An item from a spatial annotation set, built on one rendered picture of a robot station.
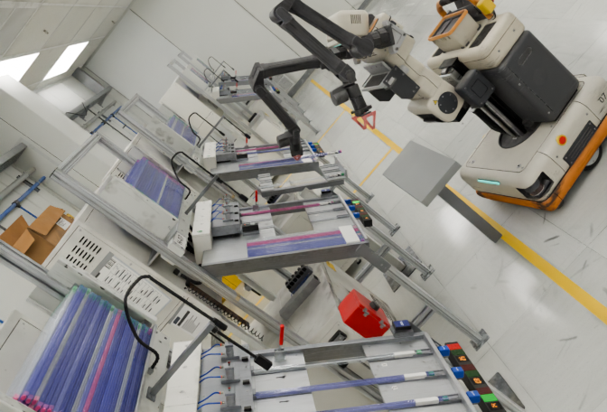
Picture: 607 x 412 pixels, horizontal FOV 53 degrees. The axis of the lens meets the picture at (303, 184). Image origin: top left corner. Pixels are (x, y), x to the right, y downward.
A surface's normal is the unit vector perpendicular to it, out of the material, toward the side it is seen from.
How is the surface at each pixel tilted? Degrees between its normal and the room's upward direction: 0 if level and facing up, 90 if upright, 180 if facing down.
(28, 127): 90
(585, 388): 0
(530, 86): 90
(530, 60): 90
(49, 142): 90
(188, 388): 47
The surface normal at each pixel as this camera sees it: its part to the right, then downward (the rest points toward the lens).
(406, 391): -0.05, -0.96
